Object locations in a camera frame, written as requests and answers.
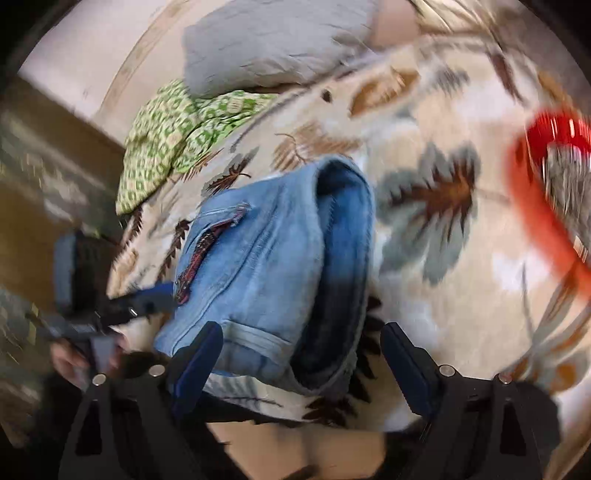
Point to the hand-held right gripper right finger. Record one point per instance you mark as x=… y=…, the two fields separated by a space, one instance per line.
x=407 y=369

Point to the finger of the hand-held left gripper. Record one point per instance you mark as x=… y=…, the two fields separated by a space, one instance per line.
x=65 y=272
x=150 y=299

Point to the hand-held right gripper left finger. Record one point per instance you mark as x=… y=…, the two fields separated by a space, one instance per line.
x=198 y=367

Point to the blue denim pants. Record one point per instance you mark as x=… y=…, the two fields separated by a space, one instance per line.
x=258 y=258

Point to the person's left hand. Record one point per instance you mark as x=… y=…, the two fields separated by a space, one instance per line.
x=69 y=364

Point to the pink bedsheet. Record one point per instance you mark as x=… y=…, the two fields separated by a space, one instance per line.
x=300 y=447

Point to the green patterned cloth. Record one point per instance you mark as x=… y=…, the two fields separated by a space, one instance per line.
x=157 y=138

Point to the leaf print blanket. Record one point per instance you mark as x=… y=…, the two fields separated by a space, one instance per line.
x=438 y=115

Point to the grey pillow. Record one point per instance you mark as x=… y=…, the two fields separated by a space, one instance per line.
x=268 y=46

